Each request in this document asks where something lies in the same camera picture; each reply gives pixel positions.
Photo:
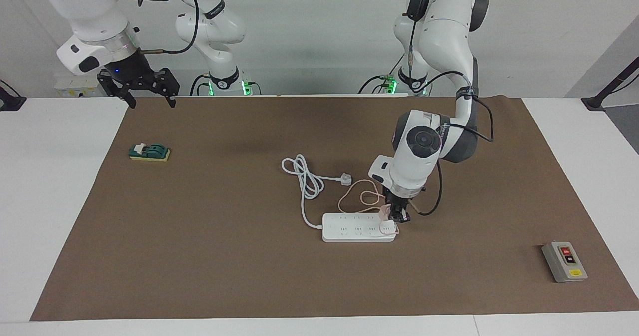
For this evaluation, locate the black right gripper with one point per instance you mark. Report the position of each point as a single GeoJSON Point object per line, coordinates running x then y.
{"type": "Point", "coordinates": [133, 74]}

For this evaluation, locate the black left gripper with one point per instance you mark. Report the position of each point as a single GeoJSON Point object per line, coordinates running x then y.
{"type": "Point", "coordinates": [398, 199]}

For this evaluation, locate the pink charger adapter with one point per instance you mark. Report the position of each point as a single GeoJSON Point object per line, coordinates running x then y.
{"type": "Point", "coordinates": [384, 210]}

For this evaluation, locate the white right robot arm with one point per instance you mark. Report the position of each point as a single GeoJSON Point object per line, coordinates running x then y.
{"type": "Point", "coordinates": [92, 21]}

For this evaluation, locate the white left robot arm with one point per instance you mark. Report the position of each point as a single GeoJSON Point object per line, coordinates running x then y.
{"type": "Point", "coordinates": [414, 168]}

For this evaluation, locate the white power strip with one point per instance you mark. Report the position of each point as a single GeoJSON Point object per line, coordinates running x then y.
{"type": "Point", "coordinates": [349, 231]}

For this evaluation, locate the white background box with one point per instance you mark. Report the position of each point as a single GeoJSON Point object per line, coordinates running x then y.
{"type": "Point", "coordinates": [75, 86]}

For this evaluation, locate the black clamp stand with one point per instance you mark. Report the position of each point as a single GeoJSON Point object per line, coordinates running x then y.
{"type": "Point", "coordinates": [12, 104]}
{"type": "Point", "coordinates": [593, 104]}

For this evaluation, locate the brown table mat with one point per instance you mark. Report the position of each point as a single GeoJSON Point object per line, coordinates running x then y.
{"type": "Point", "coordinates": [199, 256]}

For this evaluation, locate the green knife switch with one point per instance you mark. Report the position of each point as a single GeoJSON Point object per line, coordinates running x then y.
{"type": "Point", "coordinates": [150, 152]}

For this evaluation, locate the grey on-off switch box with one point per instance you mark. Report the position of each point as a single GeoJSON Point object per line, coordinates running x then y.
{"type": "Point", "coordinates": [564, 261]}

